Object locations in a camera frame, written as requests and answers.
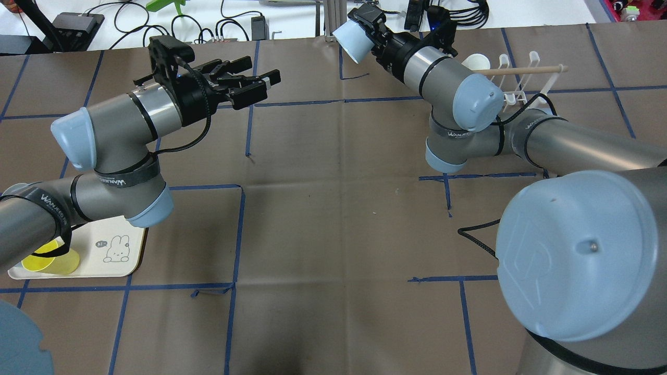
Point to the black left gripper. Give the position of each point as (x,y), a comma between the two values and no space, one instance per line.
(192,97)

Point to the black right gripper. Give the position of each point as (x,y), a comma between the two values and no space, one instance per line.
(394,46)

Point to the light blue plastic cup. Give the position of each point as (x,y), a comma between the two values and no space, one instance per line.
(353,40)

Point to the white plastic cup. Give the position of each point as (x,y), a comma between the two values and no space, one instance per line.
(477,62)

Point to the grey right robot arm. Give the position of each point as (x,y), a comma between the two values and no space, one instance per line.
(581,255)

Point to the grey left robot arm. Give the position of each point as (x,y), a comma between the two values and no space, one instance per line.
(107,144)

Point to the yellow plastic cup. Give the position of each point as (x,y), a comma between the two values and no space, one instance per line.
(59,265)

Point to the black power strip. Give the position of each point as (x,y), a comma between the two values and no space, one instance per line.
(414,14)

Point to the black power adapter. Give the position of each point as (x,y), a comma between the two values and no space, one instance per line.
(260,29)

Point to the green plastic clamp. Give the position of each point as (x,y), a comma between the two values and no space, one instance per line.
(157,5)

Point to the cream rabbit print tray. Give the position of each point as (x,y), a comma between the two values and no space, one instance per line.
(107,248)

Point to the aluminium frame post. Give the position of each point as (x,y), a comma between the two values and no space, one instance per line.
(335,15)

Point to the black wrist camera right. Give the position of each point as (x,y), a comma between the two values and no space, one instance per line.
(442,29)

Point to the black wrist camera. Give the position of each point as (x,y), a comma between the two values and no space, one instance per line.
(442,29)
(167,54)

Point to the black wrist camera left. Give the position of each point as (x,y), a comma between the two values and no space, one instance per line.
(167,54)

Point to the white wire cup rack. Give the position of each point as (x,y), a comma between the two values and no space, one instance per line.
(514,80)

